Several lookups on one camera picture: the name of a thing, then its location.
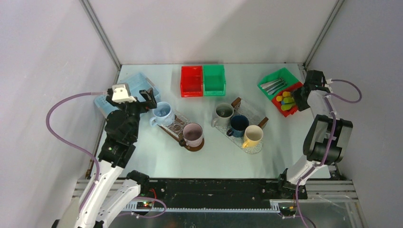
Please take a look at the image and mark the light blue mug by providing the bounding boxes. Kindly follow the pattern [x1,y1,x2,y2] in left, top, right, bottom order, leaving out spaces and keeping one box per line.
[149,102,175,126]

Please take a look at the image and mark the green plastic bin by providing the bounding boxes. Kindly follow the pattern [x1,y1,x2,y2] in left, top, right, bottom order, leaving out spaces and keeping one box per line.
[202,65,226,96]

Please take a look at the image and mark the red toothpaste bin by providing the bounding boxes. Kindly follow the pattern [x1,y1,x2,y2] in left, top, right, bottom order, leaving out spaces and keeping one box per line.
[271,82,303,117]

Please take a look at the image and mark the green toothbrush bin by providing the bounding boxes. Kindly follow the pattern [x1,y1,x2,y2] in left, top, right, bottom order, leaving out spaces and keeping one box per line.
[258,68,299,100]

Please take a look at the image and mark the brown wooden oval tray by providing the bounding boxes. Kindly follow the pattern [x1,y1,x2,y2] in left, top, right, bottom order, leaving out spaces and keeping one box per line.
[159,123,205,152]

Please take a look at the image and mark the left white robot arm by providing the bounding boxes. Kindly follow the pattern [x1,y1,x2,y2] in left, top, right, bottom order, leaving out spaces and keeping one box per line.
[52,84,157,228]

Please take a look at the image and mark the cream yellow mug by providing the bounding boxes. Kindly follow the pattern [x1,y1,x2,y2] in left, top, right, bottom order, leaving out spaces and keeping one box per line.
[242,125,264,148]

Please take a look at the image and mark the red plastic bin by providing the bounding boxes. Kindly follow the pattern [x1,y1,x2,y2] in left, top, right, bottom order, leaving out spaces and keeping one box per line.
[180,66,203,97]

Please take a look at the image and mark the clear glass oval tray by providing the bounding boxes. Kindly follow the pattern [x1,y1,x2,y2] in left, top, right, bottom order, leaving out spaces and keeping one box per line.
[215,126,264,154]

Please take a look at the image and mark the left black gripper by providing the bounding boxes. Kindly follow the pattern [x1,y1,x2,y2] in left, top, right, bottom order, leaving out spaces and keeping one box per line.
[107,87,156,140]

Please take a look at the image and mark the brown ended acrylic rack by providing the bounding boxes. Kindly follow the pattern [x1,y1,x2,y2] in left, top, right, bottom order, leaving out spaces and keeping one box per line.
[231,97,269,129]

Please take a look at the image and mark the mauve pink mug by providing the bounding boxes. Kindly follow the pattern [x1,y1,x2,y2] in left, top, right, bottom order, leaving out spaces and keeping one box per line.
[179,123,203,147]

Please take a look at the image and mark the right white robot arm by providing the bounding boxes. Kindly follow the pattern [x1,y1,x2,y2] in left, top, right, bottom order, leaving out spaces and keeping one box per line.
[276,70,353,199]

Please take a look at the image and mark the clear acrylic holder rack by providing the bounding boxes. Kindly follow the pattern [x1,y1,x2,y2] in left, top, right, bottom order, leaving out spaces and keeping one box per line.
[159,110,191,142]

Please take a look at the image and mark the grey mug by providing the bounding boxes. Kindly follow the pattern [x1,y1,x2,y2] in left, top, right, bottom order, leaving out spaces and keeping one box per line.
[211,103,234,127]

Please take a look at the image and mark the light blue plastic basket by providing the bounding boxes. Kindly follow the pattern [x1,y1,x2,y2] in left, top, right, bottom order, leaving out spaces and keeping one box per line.
[94,72,161,118]

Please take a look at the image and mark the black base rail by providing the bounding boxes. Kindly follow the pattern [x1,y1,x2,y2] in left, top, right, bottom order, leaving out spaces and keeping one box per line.
[140,178,308,209]

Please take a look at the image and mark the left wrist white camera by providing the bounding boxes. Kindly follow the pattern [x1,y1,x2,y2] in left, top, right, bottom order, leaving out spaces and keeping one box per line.
[107,83,137,104]

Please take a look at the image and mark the dark blue mug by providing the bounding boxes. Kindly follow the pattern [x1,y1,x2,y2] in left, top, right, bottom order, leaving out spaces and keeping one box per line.
[226,114,249,138]

